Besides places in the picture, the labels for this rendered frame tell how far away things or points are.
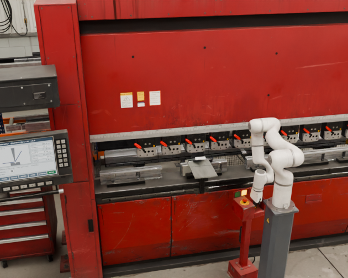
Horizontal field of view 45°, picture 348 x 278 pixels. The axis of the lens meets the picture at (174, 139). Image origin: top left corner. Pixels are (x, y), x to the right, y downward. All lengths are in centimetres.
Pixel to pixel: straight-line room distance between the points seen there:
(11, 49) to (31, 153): 474
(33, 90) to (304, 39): 200
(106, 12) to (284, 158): 149
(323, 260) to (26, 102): 294
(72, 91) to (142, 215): 121
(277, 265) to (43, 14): 230
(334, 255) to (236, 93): 187
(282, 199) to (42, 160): 156
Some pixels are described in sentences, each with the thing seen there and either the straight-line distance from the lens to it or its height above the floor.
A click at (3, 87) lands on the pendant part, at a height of 190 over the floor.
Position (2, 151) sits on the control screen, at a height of 152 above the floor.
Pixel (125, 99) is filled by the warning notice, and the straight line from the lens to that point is 312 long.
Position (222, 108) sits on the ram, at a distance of 330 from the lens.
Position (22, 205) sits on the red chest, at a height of 66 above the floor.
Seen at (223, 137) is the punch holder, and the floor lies 120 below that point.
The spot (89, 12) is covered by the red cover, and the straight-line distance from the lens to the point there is 293.
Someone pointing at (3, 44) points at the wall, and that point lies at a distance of 729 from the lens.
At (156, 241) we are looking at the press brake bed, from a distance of 368.
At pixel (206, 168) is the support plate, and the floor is 100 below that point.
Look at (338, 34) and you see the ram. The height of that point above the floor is 199.
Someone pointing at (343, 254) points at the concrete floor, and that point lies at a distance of 435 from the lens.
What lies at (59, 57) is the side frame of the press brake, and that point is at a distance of 280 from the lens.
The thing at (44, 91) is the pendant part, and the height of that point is 186.
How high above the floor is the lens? 266
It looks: 26 degrees down
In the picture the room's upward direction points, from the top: straight up
